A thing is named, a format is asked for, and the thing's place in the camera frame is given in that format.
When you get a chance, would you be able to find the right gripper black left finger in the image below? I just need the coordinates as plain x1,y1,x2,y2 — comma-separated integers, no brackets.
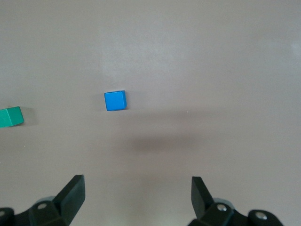
0,174,86,226

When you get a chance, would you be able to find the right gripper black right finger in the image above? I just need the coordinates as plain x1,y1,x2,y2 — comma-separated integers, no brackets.
188,176,285,226

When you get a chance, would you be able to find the green cube block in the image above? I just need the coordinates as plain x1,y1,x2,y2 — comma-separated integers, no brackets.
0,106,25,129

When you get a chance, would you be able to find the blue cube block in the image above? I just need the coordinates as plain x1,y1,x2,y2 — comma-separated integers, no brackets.
104,90,127,112

